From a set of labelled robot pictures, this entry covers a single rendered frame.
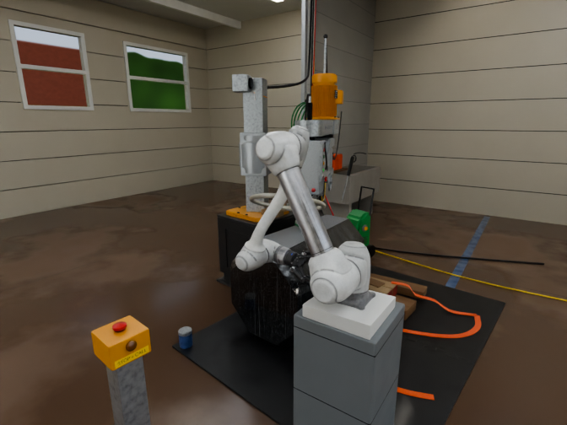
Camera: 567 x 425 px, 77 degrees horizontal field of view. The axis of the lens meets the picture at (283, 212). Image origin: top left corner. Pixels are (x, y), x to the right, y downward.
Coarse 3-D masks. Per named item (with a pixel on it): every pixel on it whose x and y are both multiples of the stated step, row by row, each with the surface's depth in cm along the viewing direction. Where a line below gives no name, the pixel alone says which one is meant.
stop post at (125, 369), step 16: (128, 320) 108; (96, 336) 101; (112, 336) 100; (128, 336) 100; (144, 336) 103; (96, 352) 103; (112, 352) 97; (128, 352) 100; (144, 352) 104; (112, 368) 97; (128, 368) 103; (112, 384) 105; (128, 384) 104; (144, 384) 108; (112, 400) 108; (128, 400) 105; (144, 400) 109; (128, 416) 106; (144, 416) 110
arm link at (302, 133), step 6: (294, 126) 159; (300, 126) 159; (294, 132) 157; (300, 132) 157; (306, 132) 159; (300, 138) 156; (306, 138) 159; (300, 144) 155; (306, 144) 161; (300, 150) 156; (306, 150) 163; (300, 156) 159; (300, 162) 163
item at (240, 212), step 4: (232, 208) 370; (236, 208) 370; (240, 208) 370; (244, 208) 369; (228, 212) 358; (232, 212) 354; (236, 212) 353; (240, 212) 353; (244, 212) 353; (248, 212) 353; (252, 212) 352; (256, 212) 352; (260, 212) 352; (284, 212) 360; (288, 212) 364; (232, 216) 355; (236, 216) 350; (240, 216) 346; (244, 216) 343; (248, 216) 340; (252, 216) 340; (256, 216) 340; (260, 216) 340; (252, 220) 336; (256, 220) 334
